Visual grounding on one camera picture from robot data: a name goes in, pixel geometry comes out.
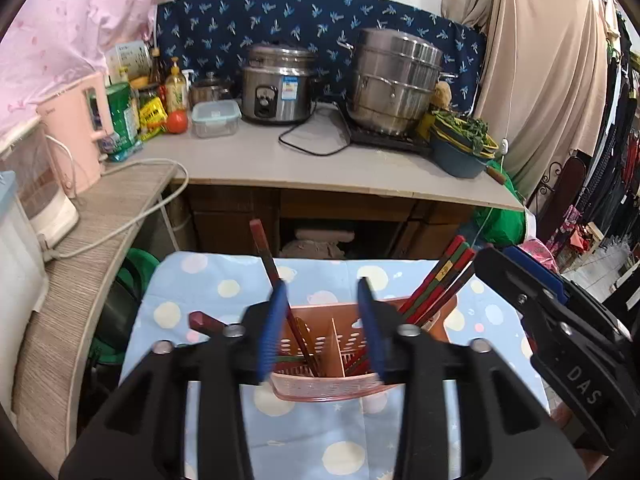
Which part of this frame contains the dark maroon chopstick group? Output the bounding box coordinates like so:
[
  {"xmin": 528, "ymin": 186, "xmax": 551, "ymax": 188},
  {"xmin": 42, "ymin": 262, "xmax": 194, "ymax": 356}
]
[{"xmin": 250, "ymin": 219, "xmax": 320, "ymax": 377}]

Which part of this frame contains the red chopstick group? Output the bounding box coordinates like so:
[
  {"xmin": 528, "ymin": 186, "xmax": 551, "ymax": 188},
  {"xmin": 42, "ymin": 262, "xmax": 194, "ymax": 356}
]
[{"xmin": 408, "ymin": 248, "xmax": 475, "ymax": 324}]

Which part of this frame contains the green chopstick group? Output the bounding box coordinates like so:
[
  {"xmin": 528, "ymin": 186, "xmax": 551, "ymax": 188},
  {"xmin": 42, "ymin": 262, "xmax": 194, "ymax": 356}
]
[{"xmin": 400, "ymin": 235, "xmax": 475, "ymax": 324}]

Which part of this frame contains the pink floral cloth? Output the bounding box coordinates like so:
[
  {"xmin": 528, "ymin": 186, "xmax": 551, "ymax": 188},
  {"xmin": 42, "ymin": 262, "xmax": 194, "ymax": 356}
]
[{"xmin": 518, "ymin": 237, "xmax": 560, "ymax": 274}]

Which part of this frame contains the pink perforated utensil basket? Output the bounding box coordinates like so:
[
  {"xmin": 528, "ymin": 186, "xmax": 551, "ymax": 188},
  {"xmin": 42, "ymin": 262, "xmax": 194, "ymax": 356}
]
[{"xmin": 267, "ymin": 294, "xmax": 460, "ymax": 404}]

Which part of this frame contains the green plastic bag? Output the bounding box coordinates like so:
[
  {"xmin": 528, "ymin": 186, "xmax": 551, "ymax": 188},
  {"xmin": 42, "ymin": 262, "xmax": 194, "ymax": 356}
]
[{"xmin": 470, "ymin": 159, "xmax": 528, "ymax": 250}]

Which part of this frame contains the light blue patterned tablecloth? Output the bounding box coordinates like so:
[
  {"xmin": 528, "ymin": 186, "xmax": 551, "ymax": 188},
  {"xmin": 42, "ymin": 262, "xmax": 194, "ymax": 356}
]
[{"xmin": 122, "ymin": 252, "xmax": 546, "ymax": 479}]

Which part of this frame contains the wooden counter shelf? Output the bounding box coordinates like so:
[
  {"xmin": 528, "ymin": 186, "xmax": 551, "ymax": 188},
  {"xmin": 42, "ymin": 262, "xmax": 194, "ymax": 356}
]
[{"xmin": 13, "ymin": 107, "xmax": 521, "ymax": 474}]

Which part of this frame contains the blue basin with vegetables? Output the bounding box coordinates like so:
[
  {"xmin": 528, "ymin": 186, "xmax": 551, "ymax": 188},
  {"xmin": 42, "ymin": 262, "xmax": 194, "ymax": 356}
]
[{"xmin": 423, "ymin": 81, "xmax": 499, "ymax": 179}]

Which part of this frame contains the beige curtain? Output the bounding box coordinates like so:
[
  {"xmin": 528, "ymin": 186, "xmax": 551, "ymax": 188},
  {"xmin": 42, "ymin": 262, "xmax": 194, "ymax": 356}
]
[{"xmin": 442, "ymin": 0, "xmax": 608, "ymax": 196}]

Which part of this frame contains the black induction cooker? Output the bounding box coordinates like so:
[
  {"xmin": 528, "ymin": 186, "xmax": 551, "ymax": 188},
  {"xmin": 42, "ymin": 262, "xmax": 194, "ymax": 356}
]
[{"xmin": 337, "ymin": 104, "xmax": 432, "ymax": 158}]

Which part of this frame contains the clear food container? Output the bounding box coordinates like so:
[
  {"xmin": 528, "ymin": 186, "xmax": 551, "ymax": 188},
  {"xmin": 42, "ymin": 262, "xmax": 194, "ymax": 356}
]
[{"xmin": 191, "ymin": 100, "xmax": 241, "ymax": 139}]

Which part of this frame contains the red tomato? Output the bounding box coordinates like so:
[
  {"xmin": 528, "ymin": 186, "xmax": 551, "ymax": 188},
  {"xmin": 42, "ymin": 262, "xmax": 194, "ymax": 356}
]
[{"xmin": 166, "ymin": 110, "xmax": 189, "ymax": 134}]

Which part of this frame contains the yellow snack packet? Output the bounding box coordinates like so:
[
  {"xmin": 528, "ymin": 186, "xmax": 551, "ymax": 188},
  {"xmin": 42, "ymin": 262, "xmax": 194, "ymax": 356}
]
[{"xmin": 139, "ymin": 96, "xmax": 168, "ymax": 142}]

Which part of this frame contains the silver rice cooker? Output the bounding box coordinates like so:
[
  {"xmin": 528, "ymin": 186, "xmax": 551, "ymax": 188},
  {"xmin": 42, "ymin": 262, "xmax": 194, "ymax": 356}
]
[{"xmin": 241, "ymin": 44, "xmax": 317, "ymax": 125}]

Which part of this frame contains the yellow oil bottle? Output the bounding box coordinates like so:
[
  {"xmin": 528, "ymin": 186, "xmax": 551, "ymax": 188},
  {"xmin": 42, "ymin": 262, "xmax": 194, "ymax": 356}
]
[{"xmin": 165, "ymin": 56, "xmax": 188, "ymax": 114}]

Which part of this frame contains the white dish drainer bin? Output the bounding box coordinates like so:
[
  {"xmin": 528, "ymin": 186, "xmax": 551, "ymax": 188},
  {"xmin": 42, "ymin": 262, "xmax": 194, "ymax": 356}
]
[{"xmin": 0, "ymin": 171, "xmax": 49, "ymax": 412}]

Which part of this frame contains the stainless steel steamer pot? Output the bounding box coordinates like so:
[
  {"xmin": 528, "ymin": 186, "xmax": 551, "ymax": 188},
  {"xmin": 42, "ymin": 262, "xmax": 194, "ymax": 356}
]
[{"xmin": 337, "ymin": 28, "xmax": 447, "ymax": 136}]

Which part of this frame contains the pink electric kettle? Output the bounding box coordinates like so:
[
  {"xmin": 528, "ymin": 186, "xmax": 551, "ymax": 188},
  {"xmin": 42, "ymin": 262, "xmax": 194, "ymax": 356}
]
[{"xmin": 36, "ymin": 72, "xmax": 114, "ymax": 197}]

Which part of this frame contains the navy patterned cloth backdrop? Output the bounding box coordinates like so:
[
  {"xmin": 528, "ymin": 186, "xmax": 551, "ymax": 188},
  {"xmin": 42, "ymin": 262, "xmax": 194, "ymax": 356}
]
[{"xmin": 156, "ymin": 0, "xmax": 486, "ymax": 113}]

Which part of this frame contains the pink dotted curtain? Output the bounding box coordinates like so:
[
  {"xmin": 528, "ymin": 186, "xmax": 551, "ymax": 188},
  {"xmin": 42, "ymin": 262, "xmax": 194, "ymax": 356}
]
[{"xmin": 1, "ymin": 0, "xmax": 162, "ymax": 131}]

